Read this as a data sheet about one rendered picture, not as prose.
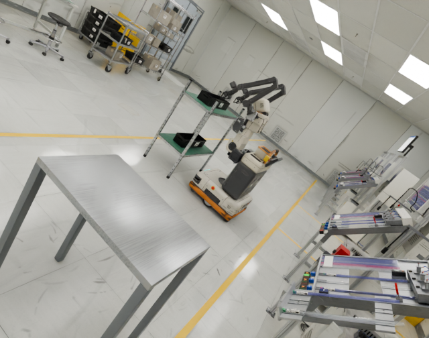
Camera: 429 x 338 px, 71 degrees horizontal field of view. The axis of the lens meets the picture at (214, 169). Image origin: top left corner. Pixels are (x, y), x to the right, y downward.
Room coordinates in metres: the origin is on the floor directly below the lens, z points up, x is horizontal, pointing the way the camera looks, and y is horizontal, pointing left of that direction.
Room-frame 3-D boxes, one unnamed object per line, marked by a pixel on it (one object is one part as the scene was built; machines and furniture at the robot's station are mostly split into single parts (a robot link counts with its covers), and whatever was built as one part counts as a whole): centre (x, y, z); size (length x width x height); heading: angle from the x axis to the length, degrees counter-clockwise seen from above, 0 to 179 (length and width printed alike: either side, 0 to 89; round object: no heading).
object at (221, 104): (3.80, 0.49, 1.01); 0.57 x 0.17 x 0.11; 164
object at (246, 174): (3.55, -0.34, 0.59); 0.55 x 0.34 x 0.83; 164
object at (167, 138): (3.80, 0.47, 0.55); 0.91 x 0.46 x 1.10; 164
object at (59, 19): (4.52, 3.23, 0.28); 0.54 x 0.52 x 0.57; 96
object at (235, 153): (3.57, -0.07, 0.68); 0.28 x 0.27 x 0.25; 164
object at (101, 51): (6.03, 3.00, 0.50); 0.90 x 0.54 x 1.00; 178
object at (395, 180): (6.27, -2.93, 0.95); 1.36 x 0.82 x 1.90; 74
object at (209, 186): (3.58, -0.25, 0.16); 0.67 x 0.64 x 0.25; 74
